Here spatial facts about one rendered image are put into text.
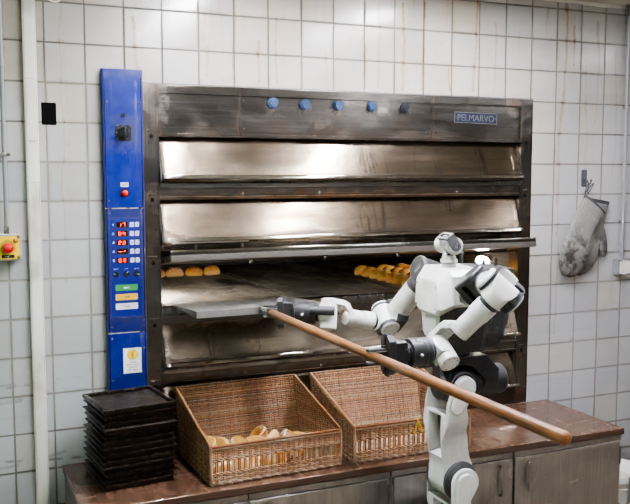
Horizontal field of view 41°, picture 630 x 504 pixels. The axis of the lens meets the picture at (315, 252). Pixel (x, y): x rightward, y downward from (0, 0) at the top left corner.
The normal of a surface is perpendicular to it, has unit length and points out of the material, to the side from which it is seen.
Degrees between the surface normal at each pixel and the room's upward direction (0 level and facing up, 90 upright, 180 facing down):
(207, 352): 70
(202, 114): 91
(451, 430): 114
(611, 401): 90
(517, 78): 90
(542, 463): 90
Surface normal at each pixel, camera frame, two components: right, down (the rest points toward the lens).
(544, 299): 0.40, 0.08
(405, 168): 0.38, -0.27
